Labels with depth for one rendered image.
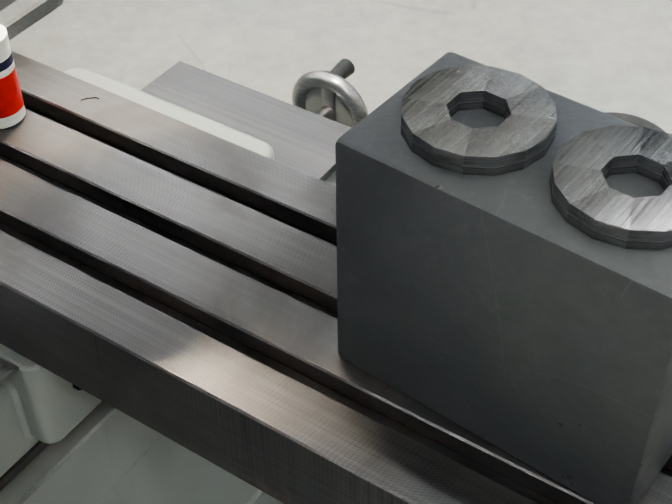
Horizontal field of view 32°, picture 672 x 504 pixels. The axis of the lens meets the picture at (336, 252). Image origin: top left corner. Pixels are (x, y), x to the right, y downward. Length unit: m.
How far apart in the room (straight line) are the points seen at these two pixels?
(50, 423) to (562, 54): 2.01
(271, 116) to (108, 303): 0.54
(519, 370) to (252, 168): 0.35
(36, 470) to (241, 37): 1.90
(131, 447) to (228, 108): 0.44
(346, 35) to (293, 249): 1.97
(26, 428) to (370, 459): 0.36
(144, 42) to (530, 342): 2.24
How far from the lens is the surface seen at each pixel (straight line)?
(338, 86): 1.48
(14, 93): 1.02
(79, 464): 1.07
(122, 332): 0.83
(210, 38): 2.83
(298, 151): 1.29
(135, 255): 0.88
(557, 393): 0.68
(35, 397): 0.95
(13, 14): 1.16
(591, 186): 0.63
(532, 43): 2.82
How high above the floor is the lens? 1.51
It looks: 43 degrees down
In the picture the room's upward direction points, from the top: 1 degrees counter-clockwise
